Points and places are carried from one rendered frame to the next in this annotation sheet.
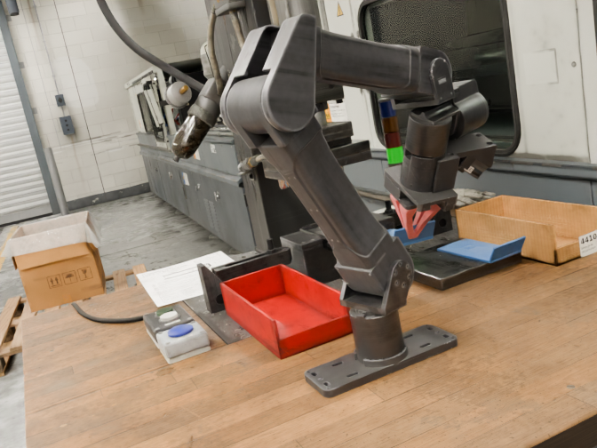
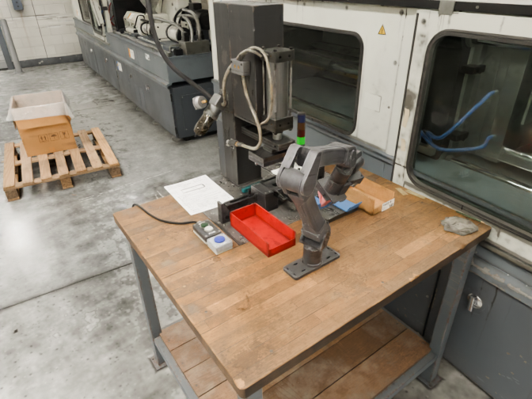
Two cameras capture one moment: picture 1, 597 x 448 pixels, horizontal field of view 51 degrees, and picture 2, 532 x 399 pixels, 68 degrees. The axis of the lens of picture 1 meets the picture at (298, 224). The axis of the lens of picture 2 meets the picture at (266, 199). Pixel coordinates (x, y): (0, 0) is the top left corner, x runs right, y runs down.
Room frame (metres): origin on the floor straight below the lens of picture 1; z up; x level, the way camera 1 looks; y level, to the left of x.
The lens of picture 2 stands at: (-0.21, 0.31, 1.75)
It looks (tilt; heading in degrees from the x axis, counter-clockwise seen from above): 30 degrees down; 347
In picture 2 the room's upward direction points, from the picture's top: 1 degrees counter-clockwise
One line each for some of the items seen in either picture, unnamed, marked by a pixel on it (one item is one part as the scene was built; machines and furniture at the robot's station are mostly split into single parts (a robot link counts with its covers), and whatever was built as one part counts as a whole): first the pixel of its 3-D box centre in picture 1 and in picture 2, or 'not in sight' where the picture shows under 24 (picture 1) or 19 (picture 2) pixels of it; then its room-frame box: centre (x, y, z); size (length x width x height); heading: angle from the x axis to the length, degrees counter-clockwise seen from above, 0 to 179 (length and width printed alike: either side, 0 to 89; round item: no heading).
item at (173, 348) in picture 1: (185, 348); (220, 246); (0.93, 0.21, 0.90); 0.07 x 0.07 x 0.06; 22
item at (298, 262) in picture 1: (340, 250); (277, 192); (1.19, -0.07, 0.94); 0.20 x 0.10 x 0.07; 112
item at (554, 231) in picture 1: (528, 228); (360, 191); (1.11, -0.41, 0.93); 0.25 x 0.13 x 0.08; 22
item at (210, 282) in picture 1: (220, 284); (226, 210); (1.10, 0.16, 0.95); 0.06 x 0.03 x 0.09; 112
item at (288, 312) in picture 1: (281, 305); (261, 228); (0.96, 0.05, 0.93); 0.25 x 0.12 x 0.06; 22
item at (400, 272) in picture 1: (372, 284); (313, 236); (0.77, -0.08, 1.00); 0.09 x 0.06 x 0.06; 37
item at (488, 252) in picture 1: (479, 244); (341, 199); (1.06, -0.31, 0.93); 0.15 x 0.07 x 0.03; 24
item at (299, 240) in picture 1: (336, 228); (277, 184); (1.19, -0.07, 0.98); 0.20 x 0.10 x 0.01; 112
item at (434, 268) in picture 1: (452, 261); (328, 206); (1.07, -0.26, 0.91); 0.17 x 0.16 x 0.02; 112
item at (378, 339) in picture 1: (378, 333); (312, 253); (0.76, -0.07, 0.94); 0.20 x 0.07 x 0.08; 112
